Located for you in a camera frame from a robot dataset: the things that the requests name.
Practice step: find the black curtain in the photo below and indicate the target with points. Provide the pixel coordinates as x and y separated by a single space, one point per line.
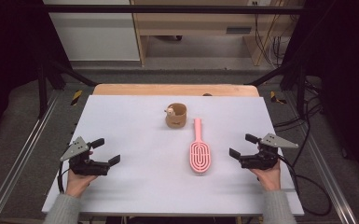
348 77
9 56

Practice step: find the person's right hand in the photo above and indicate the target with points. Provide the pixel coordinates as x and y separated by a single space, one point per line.
270 179

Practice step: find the black metal stand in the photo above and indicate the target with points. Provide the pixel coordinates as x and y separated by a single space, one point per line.
43 90
300 90

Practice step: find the pink hairbrush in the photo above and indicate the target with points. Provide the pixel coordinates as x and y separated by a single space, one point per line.
197 130

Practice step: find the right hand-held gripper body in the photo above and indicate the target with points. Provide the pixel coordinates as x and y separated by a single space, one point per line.
261 158

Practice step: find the black horizontal frame bar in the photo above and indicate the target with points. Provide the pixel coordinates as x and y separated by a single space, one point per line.
168 9

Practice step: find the wooden desk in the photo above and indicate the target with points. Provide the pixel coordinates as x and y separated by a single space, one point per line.
192 23

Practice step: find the wooden cup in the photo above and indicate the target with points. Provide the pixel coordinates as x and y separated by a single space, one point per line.
177 119

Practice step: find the white cabinet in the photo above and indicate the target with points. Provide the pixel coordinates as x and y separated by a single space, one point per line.
99 37

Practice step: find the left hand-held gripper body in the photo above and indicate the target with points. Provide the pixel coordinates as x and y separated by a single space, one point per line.
85 166

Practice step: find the person's left hand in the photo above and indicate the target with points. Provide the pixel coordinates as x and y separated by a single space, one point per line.
77 185

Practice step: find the metal floor rail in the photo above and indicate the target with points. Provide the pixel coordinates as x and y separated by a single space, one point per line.
18 158
326 174

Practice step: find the wooden table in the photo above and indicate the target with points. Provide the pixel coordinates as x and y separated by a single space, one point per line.
168 89

